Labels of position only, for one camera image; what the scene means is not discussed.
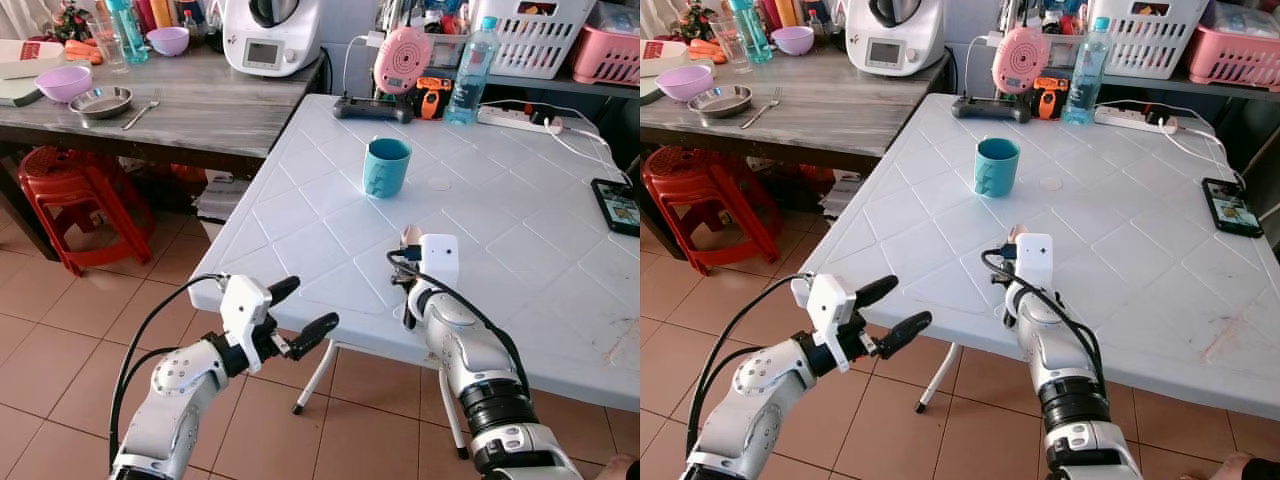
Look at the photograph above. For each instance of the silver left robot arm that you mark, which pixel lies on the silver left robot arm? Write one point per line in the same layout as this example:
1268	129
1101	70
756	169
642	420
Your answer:
750	400
175	400

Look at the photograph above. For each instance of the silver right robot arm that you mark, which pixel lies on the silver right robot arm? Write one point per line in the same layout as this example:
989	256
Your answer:
1065	370
470	350

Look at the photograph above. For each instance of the stack of white papers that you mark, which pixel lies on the stack of white papers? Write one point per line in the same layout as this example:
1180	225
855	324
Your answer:
840	195
222	198

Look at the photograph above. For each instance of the small pinkish object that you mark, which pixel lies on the small pinkish object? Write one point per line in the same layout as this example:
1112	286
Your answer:
410	238
1016	235

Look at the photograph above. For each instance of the teal cup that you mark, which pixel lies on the teal cup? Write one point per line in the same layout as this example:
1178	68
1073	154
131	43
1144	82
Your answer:
997	170
386	170

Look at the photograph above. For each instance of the grey wooden table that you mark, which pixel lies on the grey wooden table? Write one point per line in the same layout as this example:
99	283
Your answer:
220	120
840	120

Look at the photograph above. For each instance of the black oblong device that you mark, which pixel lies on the black oblong device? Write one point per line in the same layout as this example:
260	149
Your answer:
370	108
988	108

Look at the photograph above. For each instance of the red plastic stool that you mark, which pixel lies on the red plastic stool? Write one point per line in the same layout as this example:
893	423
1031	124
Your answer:
700	190
75	190

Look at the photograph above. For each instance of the metal fork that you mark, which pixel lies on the metal fork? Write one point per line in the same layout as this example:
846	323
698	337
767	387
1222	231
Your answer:
140	112
760	110

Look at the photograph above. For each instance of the white plastic folding table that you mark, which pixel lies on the white plastic folding table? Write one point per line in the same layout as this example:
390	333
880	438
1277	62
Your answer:
1130	250
500	220

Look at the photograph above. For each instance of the metal plate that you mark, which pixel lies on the metal plate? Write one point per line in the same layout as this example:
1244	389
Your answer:
722	103
100	104

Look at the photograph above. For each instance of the orange and black tool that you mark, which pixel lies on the orange and black tool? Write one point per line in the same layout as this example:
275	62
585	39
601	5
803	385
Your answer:
432	98
1050	98

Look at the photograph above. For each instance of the white kitchen food processor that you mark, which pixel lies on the white kitchen food processor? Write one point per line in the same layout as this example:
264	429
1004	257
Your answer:
270	35
893	35

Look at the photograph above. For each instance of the small purple bowl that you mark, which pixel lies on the small purple bowl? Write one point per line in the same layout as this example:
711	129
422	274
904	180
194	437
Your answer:
168	42
793	42

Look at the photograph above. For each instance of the person bare foot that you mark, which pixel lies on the person bare foot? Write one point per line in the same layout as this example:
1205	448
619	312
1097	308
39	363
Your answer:
620	468
1235	468

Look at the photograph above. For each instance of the black smartphone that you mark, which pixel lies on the black smartphone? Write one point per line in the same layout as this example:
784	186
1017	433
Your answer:
616	207
1232	208

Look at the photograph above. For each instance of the clear water bottle blue cap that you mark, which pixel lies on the clear water bottle blue cap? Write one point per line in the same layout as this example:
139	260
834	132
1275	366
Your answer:
470	80
1086	80

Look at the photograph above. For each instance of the large purple bowl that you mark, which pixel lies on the large purple bowl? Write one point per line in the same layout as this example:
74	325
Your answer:
62	85
684	84

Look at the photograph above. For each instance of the white power strip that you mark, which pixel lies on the white power strip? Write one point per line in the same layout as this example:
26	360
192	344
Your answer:
1130	118
510	118

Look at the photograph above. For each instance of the teal drinking bottle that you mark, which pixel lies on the teal drinking bottle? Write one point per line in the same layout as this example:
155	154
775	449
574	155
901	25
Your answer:
750	35
128	35

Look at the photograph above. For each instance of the clear drinking glass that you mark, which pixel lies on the clear drinking glass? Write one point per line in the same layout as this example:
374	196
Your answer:
108	45
730	45

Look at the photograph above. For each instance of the orange carrots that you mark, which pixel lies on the orange carrots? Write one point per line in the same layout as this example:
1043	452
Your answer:
85	52
706	50

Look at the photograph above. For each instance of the white board red label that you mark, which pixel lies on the white board red label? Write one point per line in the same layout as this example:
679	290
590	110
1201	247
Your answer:
25	62
660	60

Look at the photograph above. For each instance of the small decorated green tree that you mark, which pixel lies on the small decorated green tree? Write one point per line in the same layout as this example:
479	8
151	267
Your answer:
693	22
72	22

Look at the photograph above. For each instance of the white plastic laundry basket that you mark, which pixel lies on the white plastic laundry basket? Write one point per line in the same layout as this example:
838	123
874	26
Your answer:
535	45
1150	45

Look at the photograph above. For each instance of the pink plastic basket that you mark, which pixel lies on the pink plastic basket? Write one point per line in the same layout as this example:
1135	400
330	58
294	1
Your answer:
1235	60
605	60

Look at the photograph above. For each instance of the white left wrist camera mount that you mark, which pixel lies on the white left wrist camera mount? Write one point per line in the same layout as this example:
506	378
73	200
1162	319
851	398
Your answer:
827	300
243	300

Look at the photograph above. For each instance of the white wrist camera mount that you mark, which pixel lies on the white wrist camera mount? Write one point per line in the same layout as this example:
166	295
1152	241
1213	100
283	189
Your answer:
438	262
1035	260
827	300
243	300

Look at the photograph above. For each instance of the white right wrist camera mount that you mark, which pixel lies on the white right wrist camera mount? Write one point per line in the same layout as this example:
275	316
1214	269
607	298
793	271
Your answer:
1035	260
438	262

